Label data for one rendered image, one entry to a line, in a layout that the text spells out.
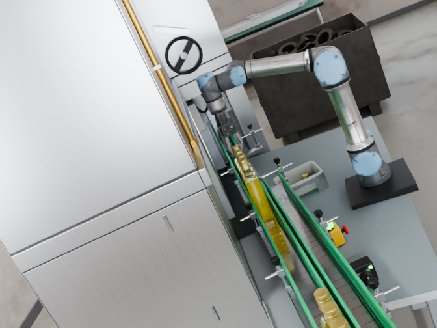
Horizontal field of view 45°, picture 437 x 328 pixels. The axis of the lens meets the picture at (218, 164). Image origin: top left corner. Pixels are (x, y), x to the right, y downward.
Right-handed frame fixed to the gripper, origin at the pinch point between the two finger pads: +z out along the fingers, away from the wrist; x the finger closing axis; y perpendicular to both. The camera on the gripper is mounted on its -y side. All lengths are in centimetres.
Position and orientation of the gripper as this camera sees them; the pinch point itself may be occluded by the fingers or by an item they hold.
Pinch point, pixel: (235, 148)
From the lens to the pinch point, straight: 228.3
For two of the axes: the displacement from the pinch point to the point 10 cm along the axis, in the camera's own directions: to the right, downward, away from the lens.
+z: 4.0, 8.5, 3.4
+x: 9.1, -4.2, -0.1
